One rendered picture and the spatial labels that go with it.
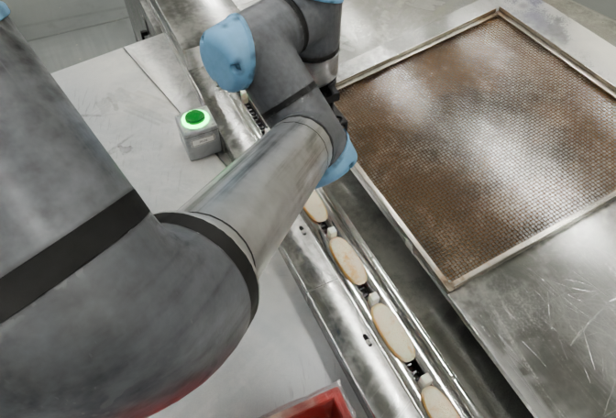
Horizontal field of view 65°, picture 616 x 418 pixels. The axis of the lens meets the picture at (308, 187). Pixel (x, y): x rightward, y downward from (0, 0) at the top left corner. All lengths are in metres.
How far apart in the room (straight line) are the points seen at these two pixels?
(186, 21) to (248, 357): 0.81
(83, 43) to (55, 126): 2.89
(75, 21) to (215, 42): 2.82
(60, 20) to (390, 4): 2.29
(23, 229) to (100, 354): 0.06
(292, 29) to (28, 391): 0.46
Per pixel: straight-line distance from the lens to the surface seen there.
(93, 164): 0.23
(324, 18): 0.61
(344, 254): 0.83
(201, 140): 1.01
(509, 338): 0.78
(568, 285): 0.83
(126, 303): 0.21
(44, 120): 0.22
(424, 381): 0.74
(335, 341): 0.75
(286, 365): 0.78
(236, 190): 0.35
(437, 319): 0.84
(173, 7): 1.34
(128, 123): 1.17
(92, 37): 3.15
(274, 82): 0.55
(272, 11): 0.57
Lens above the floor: 1.55
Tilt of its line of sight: 50 degrees down
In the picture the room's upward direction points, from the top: straight up
